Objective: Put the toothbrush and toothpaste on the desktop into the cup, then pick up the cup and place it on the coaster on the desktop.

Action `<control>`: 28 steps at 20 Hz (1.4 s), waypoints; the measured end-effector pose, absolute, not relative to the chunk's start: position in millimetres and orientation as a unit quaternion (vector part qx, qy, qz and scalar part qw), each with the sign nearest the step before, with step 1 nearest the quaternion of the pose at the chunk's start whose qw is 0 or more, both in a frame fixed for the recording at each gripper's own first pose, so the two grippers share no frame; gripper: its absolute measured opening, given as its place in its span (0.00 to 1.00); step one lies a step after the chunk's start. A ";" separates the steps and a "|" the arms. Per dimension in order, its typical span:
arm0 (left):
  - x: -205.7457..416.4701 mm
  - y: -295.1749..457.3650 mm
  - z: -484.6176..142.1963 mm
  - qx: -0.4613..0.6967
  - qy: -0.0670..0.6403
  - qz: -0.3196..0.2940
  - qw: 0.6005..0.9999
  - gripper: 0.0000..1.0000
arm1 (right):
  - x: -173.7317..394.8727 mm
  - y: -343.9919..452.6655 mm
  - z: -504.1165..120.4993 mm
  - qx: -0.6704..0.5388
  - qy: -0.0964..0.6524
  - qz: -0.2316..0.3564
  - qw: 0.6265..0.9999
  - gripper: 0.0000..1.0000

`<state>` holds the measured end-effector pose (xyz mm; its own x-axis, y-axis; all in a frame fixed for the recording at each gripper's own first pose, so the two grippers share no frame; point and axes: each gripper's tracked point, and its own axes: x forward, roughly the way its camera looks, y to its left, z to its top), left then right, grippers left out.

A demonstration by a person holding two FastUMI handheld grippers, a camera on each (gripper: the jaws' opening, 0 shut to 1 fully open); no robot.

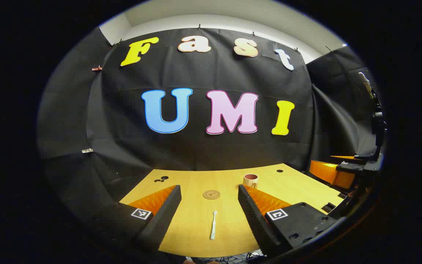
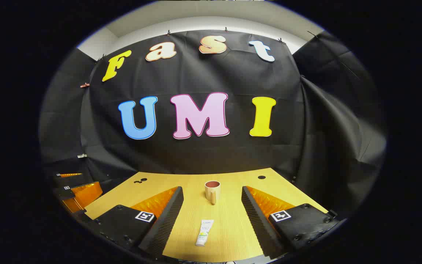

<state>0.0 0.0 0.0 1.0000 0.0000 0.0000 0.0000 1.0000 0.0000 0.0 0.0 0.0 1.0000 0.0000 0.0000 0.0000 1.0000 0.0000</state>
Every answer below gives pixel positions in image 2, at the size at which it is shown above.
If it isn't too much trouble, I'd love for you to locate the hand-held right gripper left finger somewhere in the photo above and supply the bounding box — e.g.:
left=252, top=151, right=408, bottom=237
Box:
left=86, top=186, right=184, bottom=259

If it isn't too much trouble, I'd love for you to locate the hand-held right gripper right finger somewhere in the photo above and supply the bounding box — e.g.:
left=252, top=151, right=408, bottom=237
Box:
left=241, top=186, right=340, bottom=259

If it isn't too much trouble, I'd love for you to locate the white toothpaste tube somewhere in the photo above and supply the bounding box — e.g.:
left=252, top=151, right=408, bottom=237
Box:
left=195, top=219, right=214, bottom=247

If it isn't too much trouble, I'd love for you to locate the beige cup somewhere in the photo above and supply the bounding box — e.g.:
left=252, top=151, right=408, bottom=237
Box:
left=205, top=180, right=221, bottom=205

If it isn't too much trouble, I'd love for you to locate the wooden desktop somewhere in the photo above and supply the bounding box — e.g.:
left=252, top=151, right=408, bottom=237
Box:
left=84, top=168, right=329, bottom=263

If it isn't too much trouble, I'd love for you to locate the black backdrop cloth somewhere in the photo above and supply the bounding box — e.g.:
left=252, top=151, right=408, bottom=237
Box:
left=39, top=29, right=387, bottom=220

